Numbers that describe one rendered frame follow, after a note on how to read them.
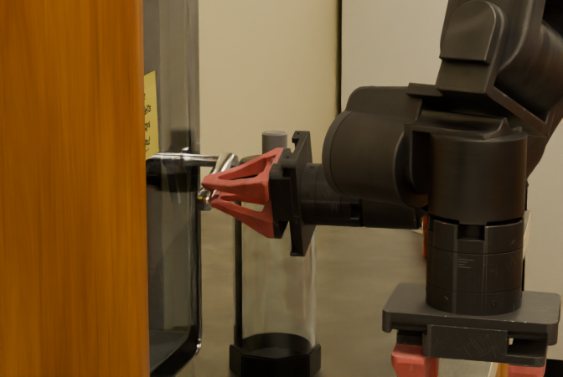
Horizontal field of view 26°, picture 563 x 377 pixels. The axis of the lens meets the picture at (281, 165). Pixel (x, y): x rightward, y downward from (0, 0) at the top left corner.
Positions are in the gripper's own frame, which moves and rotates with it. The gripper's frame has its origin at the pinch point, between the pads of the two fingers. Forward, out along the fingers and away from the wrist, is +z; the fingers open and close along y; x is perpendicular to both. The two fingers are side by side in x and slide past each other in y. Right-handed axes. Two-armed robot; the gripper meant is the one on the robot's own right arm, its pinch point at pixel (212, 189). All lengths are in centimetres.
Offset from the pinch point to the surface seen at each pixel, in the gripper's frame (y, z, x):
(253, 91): -75, 46, -173
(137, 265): 9.9, -3.2, 27.0
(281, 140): -4.2, -2.3, -17.8
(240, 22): -55, 46, -169
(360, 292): -41, -5, -41
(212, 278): -41, 17, -44
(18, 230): 12.3, 5.5, 27.0
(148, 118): 8.6, 4.3, 2.3
